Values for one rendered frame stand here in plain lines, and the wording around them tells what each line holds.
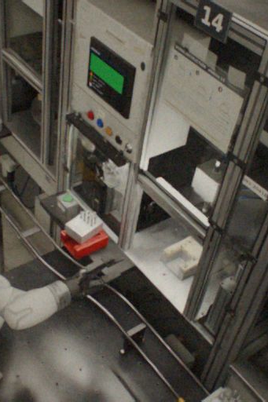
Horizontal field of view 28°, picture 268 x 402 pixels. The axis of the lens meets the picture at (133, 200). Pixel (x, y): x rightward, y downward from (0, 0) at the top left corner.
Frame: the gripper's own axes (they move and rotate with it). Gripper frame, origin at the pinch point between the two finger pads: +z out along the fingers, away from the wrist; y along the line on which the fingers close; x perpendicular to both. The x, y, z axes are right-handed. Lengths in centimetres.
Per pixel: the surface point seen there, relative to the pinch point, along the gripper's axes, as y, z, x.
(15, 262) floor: -112, 17, 107
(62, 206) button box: -11.5, 7.9, 46.0
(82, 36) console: 58, 20, 57
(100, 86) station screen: 46, 18, 42
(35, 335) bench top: -44, -22, 16
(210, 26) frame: 86, 21, 0
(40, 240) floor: -112, 39, 115
